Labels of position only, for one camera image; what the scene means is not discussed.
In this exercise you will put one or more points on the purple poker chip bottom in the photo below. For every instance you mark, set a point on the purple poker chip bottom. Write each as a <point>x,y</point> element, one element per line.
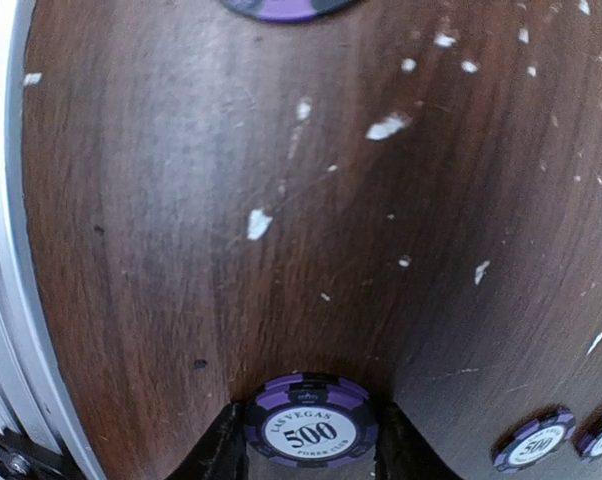
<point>285,11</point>

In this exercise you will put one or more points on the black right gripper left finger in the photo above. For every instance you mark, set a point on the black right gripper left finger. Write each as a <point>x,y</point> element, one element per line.
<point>220,454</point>

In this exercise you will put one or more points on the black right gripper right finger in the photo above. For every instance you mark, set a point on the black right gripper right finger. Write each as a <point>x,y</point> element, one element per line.
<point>402,453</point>

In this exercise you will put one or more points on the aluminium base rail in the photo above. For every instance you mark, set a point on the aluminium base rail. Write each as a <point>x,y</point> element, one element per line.
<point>34,400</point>

